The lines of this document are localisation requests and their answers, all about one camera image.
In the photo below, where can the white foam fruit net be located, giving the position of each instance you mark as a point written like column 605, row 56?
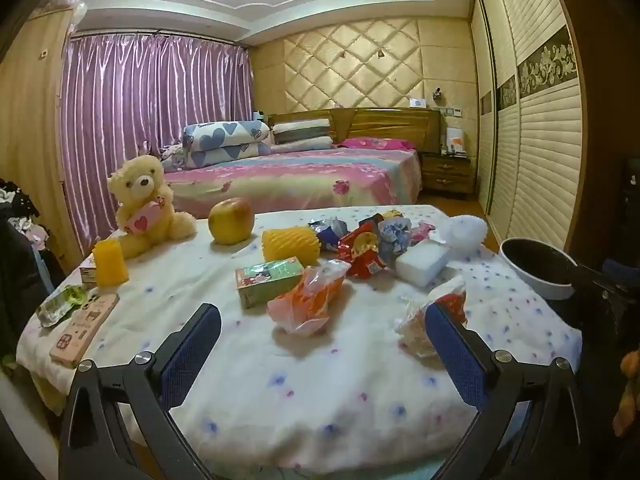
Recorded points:
column 465, row 232

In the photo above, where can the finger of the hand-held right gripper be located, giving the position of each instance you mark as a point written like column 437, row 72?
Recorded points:
column 615, row 277

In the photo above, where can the bed with pink floral sheet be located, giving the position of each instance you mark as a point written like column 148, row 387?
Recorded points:
column 300, row 175

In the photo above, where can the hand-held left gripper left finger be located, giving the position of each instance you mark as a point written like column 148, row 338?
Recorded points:
column 192, row 355

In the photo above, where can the small patterned cloth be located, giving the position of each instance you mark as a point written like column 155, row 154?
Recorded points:
column 174, row 157

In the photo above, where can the wooden nightstand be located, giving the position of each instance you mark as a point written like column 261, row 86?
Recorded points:
column 447, row 175

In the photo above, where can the white foam block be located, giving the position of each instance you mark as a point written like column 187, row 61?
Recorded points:
column 422, row 262

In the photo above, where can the green drink carton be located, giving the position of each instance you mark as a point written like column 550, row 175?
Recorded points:
column 265, row 280

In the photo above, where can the green clear wrapper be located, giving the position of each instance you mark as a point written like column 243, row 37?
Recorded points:
column 60, row 305

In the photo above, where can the cream sliding door wardrobe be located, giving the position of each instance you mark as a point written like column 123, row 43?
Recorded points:
column 540, row 135

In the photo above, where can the striped grey white pillow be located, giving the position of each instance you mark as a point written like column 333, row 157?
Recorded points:
column 300, row 132

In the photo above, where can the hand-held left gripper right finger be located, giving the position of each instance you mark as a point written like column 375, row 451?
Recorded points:
column 452, row 355

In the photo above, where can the cream teddy bear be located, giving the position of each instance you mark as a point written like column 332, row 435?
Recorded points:
column 145, row 180

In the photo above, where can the white round trash bin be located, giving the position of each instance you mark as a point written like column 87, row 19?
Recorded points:
column 535, row 265

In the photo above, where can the pink pillow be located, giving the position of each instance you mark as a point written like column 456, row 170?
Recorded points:
column 375, row 143

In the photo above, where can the clear red snack bag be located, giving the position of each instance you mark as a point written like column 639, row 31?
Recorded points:
column 412, row 330

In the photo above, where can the red foil snack wrapper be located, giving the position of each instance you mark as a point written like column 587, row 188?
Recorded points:
column 362, row 250

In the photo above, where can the white wall device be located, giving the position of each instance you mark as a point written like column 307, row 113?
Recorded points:
column 418, row 103

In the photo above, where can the pink foil wrapper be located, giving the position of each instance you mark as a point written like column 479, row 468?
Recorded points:
column 422, row 232

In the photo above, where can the small cardboard box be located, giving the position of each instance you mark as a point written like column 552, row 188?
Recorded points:
column 87, row 274

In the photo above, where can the wooden headboard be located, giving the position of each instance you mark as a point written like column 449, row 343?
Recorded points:
column 380, row 122

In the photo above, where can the white box on nightstand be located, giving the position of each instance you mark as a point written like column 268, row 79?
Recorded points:
column 454, row 140

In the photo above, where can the light wooden cabinet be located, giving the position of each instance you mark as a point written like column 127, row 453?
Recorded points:
column 30, row 135

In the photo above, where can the yellow foam fruit net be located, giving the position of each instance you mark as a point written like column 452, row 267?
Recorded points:
column 290, row 245

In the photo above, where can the brown wooden door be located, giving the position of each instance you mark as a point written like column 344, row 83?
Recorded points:
column 610, row 85

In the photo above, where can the silver blue foil wrapper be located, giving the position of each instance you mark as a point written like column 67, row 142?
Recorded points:
column 327, row 235

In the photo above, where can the orange plastic snack bag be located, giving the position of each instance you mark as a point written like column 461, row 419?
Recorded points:
column 305, row 305

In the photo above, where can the heart pattern pillows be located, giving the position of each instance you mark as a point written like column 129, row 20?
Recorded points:
column 220, row 135

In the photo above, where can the person's right hand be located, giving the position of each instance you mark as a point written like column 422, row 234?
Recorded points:
column 630, row 395

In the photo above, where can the blue plastic wrapper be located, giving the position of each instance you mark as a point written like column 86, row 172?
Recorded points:
column 395, row 235

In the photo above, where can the pink phone case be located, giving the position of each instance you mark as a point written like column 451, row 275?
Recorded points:
column 82, row 330

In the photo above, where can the apple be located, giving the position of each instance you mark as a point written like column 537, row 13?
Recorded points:
column 230, row 220

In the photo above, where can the dark cloth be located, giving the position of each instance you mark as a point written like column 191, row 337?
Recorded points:
column 15, row 290

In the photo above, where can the purple satin curtain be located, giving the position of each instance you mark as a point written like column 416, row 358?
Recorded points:
column 125, row 110

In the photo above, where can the wall switch panel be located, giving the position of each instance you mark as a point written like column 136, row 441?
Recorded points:
column 451, row 111

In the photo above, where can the pile of clothes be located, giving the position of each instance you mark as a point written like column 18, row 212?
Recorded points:
column 20, row 210

